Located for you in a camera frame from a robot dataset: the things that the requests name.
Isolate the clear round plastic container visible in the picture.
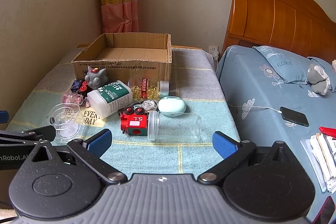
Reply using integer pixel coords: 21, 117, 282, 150
46, 103, 84, 143

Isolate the pink dog toy jar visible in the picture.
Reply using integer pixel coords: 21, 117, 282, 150
61, 92, 90, 108

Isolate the clear plastic jar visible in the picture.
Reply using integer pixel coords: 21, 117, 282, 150
147, 111, 202, 144

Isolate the white medical cotton swab bottle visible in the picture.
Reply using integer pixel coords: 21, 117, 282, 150
88, 80, 133, 119

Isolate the red toy train block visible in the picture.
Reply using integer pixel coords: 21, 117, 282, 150
120, 106, 147, 136

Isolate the dark blue cube toy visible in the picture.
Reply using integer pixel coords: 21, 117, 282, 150
70, 80, 83, 93

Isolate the grey cartoon creature toy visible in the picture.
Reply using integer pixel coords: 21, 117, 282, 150
84, 66, 108, 89

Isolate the mint green earbuds case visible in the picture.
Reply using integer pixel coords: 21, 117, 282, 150
158, 96, 186, 117

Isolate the yellow capsule bottle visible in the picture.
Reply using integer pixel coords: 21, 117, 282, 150
127, 77, 169, 100

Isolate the small red black toy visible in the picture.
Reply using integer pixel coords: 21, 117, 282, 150
77, 81, 92, 97

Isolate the blue floral bed sheet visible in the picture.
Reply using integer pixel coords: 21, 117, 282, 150
216, 44, 336, 223

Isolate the black smartphone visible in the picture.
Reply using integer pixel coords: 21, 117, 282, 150
280, 106, 309, 127

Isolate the round tape measure package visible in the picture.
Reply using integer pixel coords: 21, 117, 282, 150
134, 99, 158, 113

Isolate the stack of papers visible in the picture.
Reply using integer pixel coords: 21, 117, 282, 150
300, 132, 335, 194

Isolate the open cardboard box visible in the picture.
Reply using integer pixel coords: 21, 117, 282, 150
71, 32, 172, 83

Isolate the blue floral pillow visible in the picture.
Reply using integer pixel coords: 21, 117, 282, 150
253, 46, 335, 92

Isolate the grey plush toy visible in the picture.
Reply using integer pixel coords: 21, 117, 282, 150
306, 64, 331, 96

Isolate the dark red phone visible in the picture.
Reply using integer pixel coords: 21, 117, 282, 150
312, 196, 335, 224

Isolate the wooden headboard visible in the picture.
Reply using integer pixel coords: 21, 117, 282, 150
222, 0, 335, 62

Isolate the white charging cable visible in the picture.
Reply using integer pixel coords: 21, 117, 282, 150
228, 104, 283, 115

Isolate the white wall charger plug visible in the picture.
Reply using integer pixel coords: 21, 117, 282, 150
209, 45, 219, 61

